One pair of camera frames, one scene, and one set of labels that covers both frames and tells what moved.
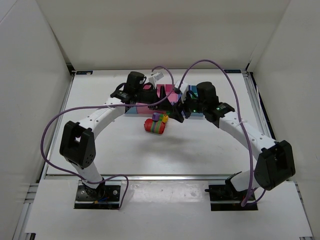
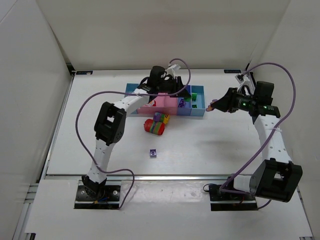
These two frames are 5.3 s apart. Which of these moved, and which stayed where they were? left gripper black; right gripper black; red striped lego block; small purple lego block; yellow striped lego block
Moved: left gripper black; right gripper black
Stayed: small purple lego block; yellow striped lego block; red striped lego block
